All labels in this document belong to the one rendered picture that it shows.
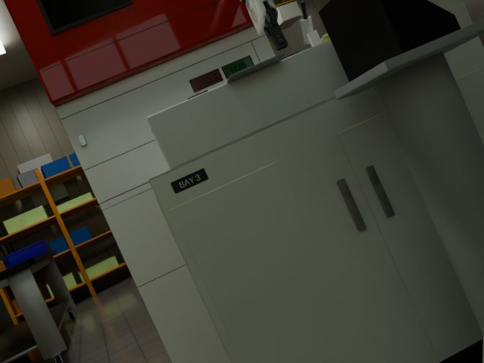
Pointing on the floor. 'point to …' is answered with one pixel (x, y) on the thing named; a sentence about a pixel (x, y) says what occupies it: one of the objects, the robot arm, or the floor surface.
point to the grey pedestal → (438, 148)
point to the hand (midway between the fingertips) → (279, 41)
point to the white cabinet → (324, 239)
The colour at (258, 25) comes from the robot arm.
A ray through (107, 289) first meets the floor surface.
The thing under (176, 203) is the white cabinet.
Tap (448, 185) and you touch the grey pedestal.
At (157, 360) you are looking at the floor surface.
